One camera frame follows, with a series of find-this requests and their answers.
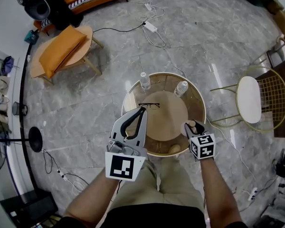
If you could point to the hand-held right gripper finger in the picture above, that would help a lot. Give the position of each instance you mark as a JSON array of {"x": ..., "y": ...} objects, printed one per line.
[
  {"x": 188, "y": 131},
  {"x": 201, "y": 128}
]

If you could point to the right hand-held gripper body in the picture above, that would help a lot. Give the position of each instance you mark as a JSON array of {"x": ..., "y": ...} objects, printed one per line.
[{"x": 204, "y": 147}]

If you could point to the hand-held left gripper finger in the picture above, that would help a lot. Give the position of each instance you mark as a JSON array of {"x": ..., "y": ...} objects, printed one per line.
[
  {"x": 143, "y": 136},
  {"x": 116, "y": 129}
]

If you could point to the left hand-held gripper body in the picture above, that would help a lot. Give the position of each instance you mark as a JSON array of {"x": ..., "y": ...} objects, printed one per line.
[{"x": 120, "y": 166}]

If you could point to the small wooden ball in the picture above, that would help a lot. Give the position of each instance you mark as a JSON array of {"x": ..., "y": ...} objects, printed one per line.
[
  {"x": 192, "y": 123},
  {"x": 174, "y": 149}
]

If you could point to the person's left forearm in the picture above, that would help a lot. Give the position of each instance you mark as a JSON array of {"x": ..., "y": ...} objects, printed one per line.
[{"x": 90, "y": 198}]

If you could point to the person's right forearm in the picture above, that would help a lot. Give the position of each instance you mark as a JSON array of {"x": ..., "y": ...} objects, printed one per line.
[{"x": 218, "y": 193}]

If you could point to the round glass side table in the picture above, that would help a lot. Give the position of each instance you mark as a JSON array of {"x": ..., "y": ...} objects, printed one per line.
[{"x": 197, "y": 108}]

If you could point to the black-rimmed eyeglasses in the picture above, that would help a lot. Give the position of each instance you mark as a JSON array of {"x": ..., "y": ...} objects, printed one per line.
[{"x": 149, "y": 105}]

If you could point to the clear plastic water bottle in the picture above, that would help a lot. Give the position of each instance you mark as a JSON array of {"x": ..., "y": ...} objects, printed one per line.
[
  {"x": 145, "y": 81},
  {"x": 181, "y": 89}
]

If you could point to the person's khaki trousers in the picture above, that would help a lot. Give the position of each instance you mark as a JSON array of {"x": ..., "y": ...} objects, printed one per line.
[{"x": 171, "y": 182}]

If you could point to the small white power strip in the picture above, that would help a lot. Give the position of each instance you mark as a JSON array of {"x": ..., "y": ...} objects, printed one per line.
[
  {"x": 148, "y": 6},
  {"x": 253, "y": 193},
  {"x": 62, "y": 175}
]

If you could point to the person's black shirt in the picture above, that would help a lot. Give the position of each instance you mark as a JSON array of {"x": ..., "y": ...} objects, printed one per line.
[{"x": 152, "y": 217}]

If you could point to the black standing fan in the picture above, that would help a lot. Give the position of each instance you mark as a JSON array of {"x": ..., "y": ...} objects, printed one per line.
[{"x": 35, "y": 139}]

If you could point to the oval wooden low table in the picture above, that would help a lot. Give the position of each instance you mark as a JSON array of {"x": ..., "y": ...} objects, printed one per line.
[{"x": 85, "y": 49}]

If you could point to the orange cushion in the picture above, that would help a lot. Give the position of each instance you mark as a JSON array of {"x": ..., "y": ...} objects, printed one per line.
[{"x": 60, "y": 51}]

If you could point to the black monitor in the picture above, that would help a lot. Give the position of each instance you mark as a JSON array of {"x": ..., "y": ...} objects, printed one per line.
[{"x": 26, "y": 208}]

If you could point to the large white power strip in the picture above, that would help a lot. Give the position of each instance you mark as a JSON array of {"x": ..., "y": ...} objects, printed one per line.
[{"x": 150, "y": 26}]

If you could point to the gold metal tube chair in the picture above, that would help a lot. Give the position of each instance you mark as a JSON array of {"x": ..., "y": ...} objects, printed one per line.
[{"x": 281, "y": 38}]

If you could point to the beige bag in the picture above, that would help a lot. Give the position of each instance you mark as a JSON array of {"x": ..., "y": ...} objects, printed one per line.
[{"x": 2, "y": 85}]

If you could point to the purple bag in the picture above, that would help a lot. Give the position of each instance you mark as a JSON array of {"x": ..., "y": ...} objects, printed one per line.
[{"x": 7, "y": 65}]

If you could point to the small cardboard box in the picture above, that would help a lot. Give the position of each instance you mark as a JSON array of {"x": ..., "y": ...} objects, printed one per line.
[{"x": 275, "y": 3}]

